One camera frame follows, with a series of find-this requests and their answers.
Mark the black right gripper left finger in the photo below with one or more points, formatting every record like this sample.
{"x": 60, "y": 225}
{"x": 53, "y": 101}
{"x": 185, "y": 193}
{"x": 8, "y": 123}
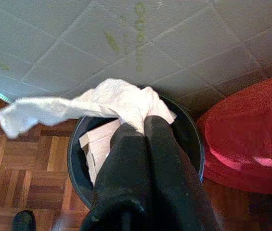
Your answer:
{"x": 123, "y": 183}

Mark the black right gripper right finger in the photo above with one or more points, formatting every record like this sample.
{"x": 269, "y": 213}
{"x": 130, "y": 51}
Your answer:
{"x": 174, "y": 183}

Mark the white cloth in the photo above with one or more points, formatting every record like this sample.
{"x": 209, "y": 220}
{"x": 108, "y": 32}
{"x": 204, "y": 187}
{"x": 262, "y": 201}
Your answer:
{"x": 116, "y": 101}

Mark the black round bin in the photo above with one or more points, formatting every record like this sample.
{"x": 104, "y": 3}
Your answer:
{"x": 190, "y": 144}

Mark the cardboard box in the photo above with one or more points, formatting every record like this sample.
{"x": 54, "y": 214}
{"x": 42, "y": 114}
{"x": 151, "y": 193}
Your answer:
{"x": 99, "y": 144}

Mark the large plain red cushion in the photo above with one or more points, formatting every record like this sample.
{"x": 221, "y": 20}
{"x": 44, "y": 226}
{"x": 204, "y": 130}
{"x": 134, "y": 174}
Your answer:
{"x": 246, "y": 132}

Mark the black robot foot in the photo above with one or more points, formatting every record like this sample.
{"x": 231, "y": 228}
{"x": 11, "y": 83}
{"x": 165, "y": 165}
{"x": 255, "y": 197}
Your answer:
{"x": 23, "y": 221}

